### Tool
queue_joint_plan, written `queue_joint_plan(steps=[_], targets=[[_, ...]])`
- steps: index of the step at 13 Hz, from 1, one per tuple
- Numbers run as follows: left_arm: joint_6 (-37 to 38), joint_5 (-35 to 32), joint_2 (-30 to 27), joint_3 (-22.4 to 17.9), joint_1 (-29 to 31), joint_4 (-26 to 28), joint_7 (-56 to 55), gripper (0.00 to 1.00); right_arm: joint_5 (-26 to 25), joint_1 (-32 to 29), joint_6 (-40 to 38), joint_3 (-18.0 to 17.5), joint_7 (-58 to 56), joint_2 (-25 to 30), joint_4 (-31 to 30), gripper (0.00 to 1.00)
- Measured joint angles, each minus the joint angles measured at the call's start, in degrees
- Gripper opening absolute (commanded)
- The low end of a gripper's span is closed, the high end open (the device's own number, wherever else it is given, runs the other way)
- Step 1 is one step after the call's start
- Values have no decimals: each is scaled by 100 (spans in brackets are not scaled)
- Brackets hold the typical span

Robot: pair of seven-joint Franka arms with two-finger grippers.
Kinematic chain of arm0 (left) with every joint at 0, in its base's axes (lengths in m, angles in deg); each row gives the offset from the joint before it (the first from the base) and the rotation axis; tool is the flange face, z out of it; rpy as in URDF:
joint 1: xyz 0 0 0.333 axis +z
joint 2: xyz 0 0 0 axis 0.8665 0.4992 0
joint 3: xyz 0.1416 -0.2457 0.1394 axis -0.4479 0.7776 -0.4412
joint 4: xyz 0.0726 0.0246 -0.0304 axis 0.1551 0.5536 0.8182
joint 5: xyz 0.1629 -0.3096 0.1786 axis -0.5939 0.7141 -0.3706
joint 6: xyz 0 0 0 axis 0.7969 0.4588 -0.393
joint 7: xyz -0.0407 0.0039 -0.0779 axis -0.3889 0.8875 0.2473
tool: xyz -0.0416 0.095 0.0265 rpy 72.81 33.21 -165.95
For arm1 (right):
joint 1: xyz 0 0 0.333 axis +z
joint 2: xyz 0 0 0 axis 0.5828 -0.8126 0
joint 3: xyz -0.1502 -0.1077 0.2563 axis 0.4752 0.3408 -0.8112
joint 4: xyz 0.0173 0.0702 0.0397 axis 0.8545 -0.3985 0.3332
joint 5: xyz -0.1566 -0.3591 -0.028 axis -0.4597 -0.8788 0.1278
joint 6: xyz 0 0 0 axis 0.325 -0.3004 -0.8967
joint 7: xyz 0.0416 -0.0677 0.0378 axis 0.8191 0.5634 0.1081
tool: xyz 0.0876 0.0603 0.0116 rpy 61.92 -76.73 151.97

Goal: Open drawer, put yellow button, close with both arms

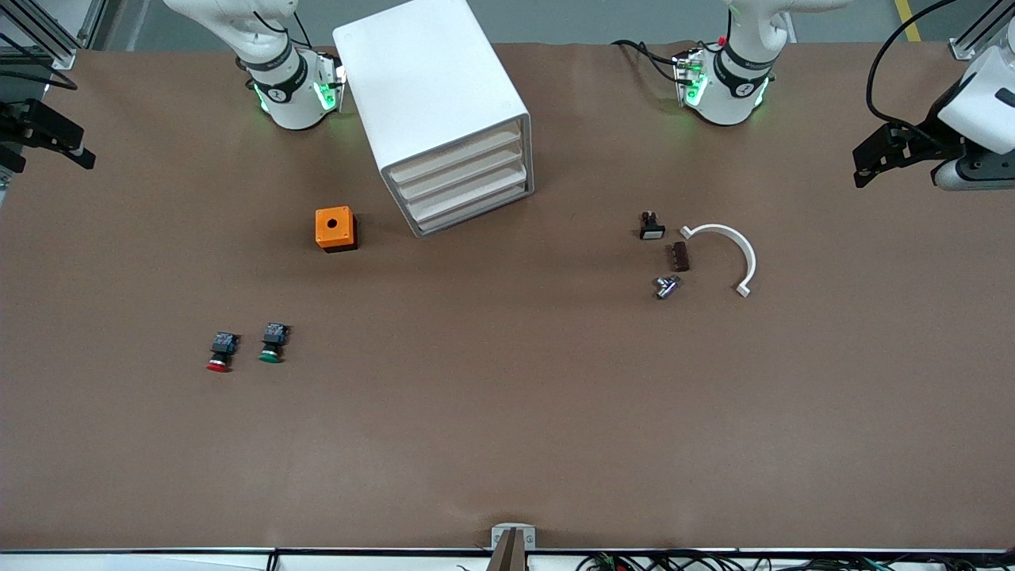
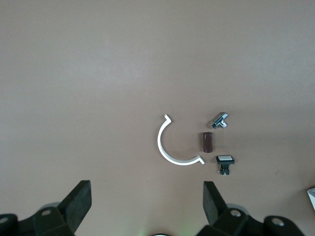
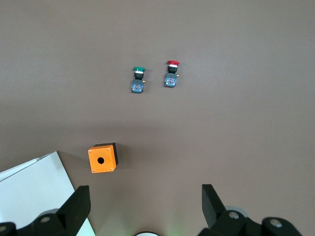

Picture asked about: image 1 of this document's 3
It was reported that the red push button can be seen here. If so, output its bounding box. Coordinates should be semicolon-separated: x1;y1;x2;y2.
206;331;240;373

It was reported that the orange button box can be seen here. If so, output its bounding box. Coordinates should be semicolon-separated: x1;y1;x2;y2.
315;206;358;253

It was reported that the green push button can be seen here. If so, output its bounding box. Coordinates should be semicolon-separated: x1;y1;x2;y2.
258;323;291;365

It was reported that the brown wedge stick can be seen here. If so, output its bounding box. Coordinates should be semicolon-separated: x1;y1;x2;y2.
485;530;528;571

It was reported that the black left camera cable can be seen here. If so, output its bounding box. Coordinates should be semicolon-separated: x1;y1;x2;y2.
867;0;964;151

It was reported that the aluminium profile post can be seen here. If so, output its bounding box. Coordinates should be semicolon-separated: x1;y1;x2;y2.
0;0;80;70
950;0;1012;61

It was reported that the white half-ring clamp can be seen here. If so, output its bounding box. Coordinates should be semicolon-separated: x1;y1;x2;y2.
680;224;757;298

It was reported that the black base cable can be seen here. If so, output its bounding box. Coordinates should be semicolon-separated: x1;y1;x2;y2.
612;38;687;84

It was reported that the white table frame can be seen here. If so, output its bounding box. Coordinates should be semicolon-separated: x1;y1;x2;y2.
0;547;1015;571

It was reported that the grey metal bracket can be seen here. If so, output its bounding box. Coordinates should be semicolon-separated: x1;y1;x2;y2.
491;523;537;552

